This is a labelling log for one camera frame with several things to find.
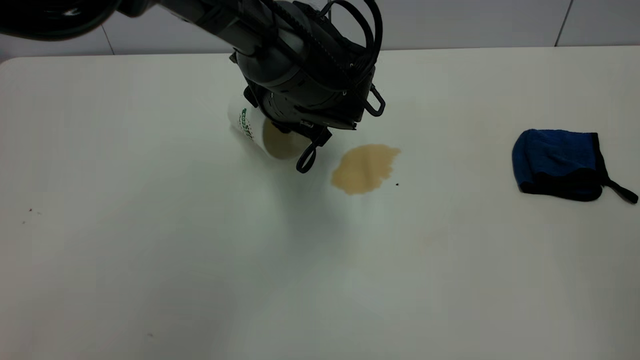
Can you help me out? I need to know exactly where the blue black cleaning cloth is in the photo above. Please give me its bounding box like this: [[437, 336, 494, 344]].
[[511, 129, 639, 205]]

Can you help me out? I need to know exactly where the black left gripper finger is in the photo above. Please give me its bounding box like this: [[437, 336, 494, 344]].
[[296, 129, 333, 174], [363, 84, 387, 118]]

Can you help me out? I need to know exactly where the white paper cup green logo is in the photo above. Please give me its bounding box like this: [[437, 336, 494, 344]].
[[227, 97, 313, 162]]

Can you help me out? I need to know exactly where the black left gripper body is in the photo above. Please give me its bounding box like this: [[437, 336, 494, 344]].
[[234, 0, 377, 147]]

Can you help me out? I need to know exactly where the brown coffee spill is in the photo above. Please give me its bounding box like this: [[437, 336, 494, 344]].
[[331, 144, 402, 196]]

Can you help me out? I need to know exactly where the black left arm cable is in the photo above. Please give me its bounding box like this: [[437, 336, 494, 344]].
[[320, 0, 384, 68]]

